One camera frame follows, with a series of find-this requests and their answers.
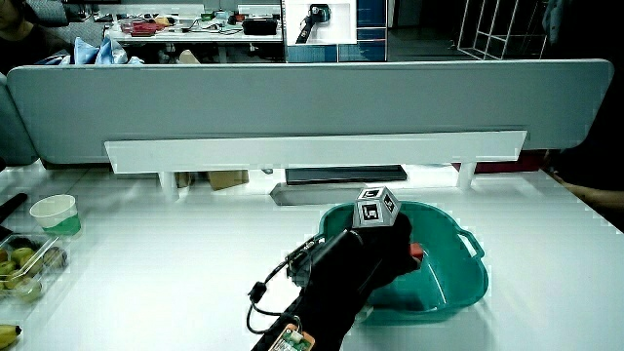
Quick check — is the person's left hand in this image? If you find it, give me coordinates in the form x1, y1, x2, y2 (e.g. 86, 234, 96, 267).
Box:
340, 185, 421, 293

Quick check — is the person's left forearm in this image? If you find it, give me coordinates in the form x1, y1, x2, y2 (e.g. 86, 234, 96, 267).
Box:
251, 228, 386, 351

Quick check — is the teal plastic basin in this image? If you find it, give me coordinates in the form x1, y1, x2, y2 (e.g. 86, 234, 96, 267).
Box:
317, 201, 489, 327

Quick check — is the black keyboard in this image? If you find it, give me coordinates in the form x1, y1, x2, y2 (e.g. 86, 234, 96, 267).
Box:
285, 165, 409, 186

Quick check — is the grey flat tray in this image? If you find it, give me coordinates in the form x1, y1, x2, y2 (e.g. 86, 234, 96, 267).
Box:
269, 181, 376, 207

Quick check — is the small orange green circuit board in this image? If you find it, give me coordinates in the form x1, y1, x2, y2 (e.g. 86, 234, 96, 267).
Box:
267, 324, 317, 351

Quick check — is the white desk shelf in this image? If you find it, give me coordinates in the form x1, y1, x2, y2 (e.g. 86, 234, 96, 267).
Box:
103, 130, 528, 201

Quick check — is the red box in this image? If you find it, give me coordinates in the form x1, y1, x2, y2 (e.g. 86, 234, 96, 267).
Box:
451, 150, 550, 175

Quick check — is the cardboard box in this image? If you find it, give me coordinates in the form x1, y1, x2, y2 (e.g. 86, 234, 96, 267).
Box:
175, 170, 251, 191

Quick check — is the grey desk partition panel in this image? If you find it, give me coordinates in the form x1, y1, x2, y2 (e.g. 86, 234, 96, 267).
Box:
0, 72, 40, 167
7, 58, 614, 166

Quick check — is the white and blue poster panel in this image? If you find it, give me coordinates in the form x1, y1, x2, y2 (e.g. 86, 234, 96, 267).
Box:
282, 0, 389, 63

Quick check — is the black bag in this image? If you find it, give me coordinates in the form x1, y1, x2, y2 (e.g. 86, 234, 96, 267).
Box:
241, 18, 279, 37

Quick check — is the white metal rack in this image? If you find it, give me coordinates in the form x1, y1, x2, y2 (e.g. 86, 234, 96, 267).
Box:
456, 0, 550, 61

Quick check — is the white background table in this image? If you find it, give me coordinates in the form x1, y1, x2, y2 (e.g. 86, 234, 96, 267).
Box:
104, 4, 284, 64

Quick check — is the white and green paper cup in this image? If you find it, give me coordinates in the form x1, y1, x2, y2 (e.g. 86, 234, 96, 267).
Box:
28, 194, 83, 237

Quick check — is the red tray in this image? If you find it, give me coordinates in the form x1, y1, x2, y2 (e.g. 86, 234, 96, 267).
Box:
129, 21, 160, 38

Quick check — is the light blue cloth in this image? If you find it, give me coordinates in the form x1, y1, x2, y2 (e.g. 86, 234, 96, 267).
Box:
36, 36, 145, 66

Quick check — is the clear plastic fruit container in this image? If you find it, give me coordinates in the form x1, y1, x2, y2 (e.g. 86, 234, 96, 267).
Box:
0, 232, 69, 306

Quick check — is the black cylindrical object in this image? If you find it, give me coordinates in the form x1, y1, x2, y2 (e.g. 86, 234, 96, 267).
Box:
0, 192, 29, 225

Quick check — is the yellow banana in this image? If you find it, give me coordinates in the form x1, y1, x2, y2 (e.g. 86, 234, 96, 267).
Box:
0, 324, 23, 350

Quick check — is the black cable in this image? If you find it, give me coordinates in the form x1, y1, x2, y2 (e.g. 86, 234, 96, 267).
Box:
246, 257, 303, 335

